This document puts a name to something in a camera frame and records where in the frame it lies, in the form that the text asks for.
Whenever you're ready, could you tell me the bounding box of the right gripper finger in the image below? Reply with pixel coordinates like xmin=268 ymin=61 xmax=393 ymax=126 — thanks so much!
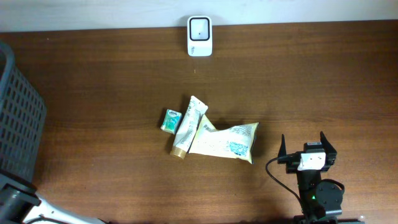
xmin=320 ymin=131 xmax=337 ymax=165
xmin=277 ymin=134 xmax=287 ymax=164

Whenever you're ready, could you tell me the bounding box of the pale yellow snack bag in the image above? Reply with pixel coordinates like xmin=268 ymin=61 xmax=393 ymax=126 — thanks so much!
xmin=188 ymin=115 xmax=259 ymax=164

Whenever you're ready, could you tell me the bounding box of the white cream tube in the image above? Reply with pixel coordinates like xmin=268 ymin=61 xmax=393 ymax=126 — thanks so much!
xmin=170 ymin=96 xmax=208 ymax=159

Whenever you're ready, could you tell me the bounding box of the teal tissue pack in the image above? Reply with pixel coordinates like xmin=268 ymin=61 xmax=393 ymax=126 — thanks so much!
xmin=160 ymin=109 xmax=182 ymax=134

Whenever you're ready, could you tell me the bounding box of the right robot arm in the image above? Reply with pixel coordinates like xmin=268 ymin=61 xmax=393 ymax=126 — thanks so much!
xmin=277 ymin=133 xmax=345 ymax=223

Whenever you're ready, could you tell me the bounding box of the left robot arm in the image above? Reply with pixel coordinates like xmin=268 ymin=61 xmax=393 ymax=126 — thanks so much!
xmin=1 ymin=170 xmax=104 ymax=224

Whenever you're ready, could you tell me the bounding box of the white barcode scanner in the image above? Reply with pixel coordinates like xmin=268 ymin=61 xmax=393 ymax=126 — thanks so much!
xmin=187 ymin=16 xmax=213 ymax=57

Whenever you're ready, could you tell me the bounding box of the grey plastic mesh basket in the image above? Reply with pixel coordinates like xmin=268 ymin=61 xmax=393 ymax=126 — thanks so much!
xmin=1 ymin=42 xmax=47 ymax=182

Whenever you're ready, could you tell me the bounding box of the right black cable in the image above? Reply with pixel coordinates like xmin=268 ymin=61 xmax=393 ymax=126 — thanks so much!
xmin=265 ymin=154 xmax=307 ymax=218

